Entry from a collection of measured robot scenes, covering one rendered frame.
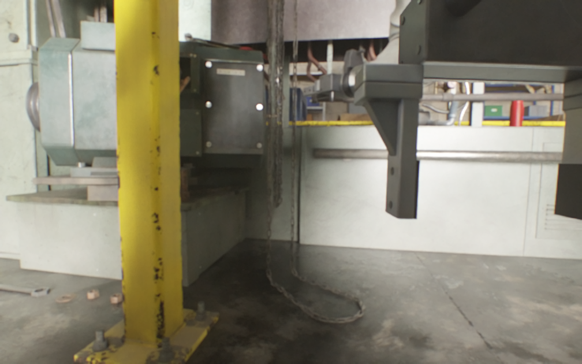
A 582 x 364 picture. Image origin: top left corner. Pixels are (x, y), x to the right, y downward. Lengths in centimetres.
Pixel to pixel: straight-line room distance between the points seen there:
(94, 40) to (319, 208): 112
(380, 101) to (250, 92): 89
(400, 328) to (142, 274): 65
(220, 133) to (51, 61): 58
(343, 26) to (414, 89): 143
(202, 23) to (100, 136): 96
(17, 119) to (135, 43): 96
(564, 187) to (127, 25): 74
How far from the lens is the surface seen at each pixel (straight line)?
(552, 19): 26
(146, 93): 69
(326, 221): 148
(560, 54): 26
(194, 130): 101
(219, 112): 107
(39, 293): 122
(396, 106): 21
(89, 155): 119
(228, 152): 105
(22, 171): 159
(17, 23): 176
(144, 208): 69
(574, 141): 29
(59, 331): 98
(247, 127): 106
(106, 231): 121
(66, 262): 136
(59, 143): 121
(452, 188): 155
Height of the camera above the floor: 44
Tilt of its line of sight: 5 degrees down
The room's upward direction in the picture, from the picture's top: 1 degrees clockwise
